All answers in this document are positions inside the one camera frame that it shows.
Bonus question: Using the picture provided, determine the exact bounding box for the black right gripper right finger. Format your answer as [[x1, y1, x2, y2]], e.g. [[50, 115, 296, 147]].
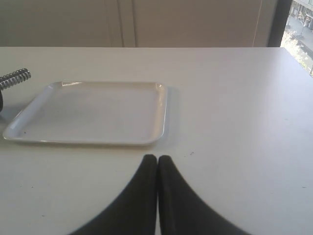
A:
[[158, 155, 252, 235]]

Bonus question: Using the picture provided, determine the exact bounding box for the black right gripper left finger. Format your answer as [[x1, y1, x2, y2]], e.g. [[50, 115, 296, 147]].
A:
[[72, 154, 157, 235]]

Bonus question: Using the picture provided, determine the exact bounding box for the chrome threaded dumbbell bar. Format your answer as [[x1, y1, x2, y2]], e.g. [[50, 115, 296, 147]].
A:
[[0, 68, 31, 91]]

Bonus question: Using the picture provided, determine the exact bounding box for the black 0.5kg weight plate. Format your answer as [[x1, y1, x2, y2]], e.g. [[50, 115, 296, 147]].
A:
[[0, 91, 3, 112]]

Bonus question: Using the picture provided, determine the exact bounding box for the white rectangular plastic tray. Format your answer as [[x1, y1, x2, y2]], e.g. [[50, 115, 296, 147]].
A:
[[2, 82, 168, 146]]

